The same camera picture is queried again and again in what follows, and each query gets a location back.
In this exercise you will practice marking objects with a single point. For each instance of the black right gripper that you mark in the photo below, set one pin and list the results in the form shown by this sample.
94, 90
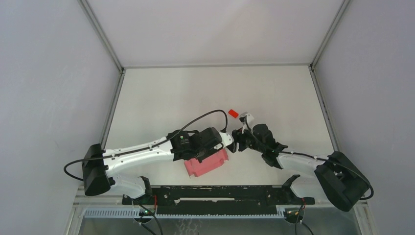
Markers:
238, 135

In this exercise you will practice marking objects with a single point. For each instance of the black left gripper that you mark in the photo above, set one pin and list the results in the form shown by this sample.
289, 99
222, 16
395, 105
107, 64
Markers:
200, 158

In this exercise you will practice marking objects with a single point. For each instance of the pink cardboard box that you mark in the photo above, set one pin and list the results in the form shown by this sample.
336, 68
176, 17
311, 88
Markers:
197, 169

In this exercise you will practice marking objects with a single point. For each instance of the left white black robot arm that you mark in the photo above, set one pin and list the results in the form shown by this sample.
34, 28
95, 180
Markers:
104, 169

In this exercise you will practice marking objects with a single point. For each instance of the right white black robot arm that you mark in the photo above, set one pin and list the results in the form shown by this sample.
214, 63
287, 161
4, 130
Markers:
333, 177

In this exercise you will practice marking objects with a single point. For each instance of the small orange block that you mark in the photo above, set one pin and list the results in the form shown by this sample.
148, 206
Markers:
233, 113

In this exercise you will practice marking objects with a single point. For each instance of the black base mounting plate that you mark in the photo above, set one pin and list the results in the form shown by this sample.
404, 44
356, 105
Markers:
200, 207

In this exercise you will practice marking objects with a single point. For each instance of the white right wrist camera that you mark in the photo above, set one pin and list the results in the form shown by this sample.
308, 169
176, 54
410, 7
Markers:
246, 118

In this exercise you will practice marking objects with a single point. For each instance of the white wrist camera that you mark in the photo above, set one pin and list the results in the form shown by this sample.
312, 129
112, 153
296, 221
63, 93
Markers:
226, 141
246, 118

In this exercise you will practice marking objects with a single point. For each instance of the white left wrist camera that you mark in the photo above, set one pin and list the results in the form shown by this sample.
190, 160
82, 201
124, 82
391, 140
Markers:
226, 141

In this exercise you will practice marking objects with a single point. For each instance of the white slotted cable duct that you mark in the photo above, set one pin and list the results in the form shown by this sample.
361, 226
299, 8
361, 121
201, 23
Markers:
137, 213

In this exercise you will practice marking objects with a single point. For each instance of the aluminium front frame rail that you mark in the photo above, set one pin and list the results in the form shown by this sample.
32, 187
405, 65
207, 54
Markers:
266, 194

